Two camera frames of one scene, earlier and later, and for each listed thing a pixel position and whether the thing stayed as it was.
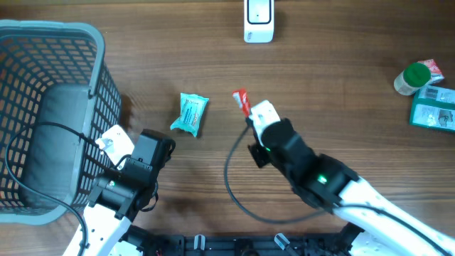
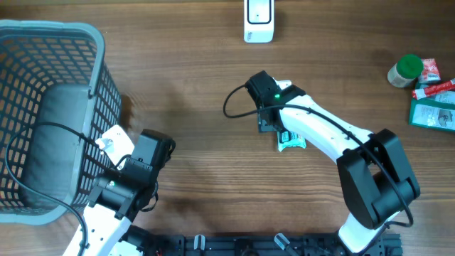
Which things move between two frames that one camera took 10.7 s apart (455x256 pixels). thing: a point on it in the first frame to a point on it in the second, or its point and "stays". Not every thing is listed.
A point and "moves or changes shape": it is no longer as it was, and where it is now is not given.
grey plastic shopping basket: x=57 y=99 stays
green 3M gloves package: x=434 y=107 stays
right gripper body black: x=260 y=156 to x=263 y=124
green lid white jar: x=414 y=76 to x=407 y=70
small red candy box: x=436 y=75 stays
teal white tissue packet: x=192 y=107 moves or changes shape
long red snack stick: x=241 y=97 to x=419 y=94
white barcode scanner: x=259 y=21 stays
